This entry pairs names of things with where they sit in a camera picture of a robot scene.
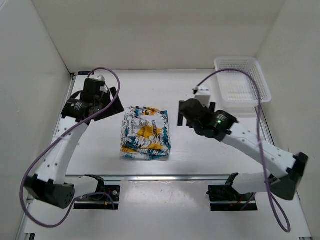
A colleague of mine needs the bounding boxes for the purple cable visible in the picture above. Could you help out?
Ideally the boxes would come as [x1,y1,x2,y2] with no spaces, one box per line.
[19,67,123,228]
[192,69,292,233]

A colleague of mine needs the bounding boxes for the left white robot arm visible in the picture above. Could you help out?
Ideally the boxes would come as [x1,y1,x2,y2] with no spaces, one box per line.
[24,75,124,209]

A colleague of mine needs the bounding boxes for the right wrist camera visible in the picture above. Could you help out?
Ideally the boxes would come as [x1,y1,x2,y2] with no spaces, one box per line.
[193,86,211,107]

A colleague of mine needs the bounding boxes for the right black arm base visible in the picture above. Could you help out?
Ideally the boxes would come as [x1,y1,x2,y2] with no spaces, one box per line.
[206,185,258,212]

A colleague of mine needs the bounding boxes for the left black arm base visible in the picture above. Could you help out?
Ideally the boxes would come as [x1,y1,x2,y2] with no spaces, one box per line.
[73,183,121,211]

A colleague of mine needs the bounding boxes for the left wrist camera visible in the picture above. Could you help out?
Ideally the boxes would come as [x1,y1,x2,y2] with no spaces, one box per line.
[90,75,106,85]

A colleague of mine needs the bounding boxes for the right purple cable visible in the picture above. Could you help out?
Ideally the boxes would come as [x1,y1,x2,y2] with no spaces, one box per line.
[192,69,292,233]

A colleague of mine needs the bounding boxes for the white plastic mesh basket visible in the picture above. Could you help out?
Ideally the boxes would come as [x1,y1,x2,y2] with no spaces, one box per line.
[214,56,272,114]

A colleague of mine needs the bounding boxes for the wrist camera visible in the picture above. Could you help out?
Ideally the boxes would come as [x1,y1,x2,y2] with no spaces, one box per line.
[193,86,211,107]
[90,75,106,85]

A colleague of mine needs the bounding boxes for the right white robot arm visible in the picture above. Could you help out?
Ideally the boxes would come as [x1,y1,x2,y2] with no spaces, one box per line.
[179,98,309,201]

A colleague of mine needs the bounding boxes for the black corner label plate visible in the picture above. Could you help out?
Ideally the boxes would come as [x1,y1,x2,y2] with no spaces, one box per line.
[77,71,90,76]

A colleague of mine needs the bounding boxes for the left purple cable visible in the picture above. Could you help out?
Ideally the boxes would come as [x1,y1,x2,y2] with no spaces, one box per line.
[19,67,123,228]

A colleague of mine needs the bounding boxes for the colourful printed shorts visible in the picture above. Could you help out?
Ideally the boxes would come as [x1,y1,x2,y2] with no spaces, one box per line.
[120,106,172,161]

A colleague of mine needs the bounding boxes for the front aluminium rail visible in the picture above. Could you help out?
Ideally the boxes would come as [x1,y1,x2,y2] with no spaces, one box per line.
[99,174,238,182]

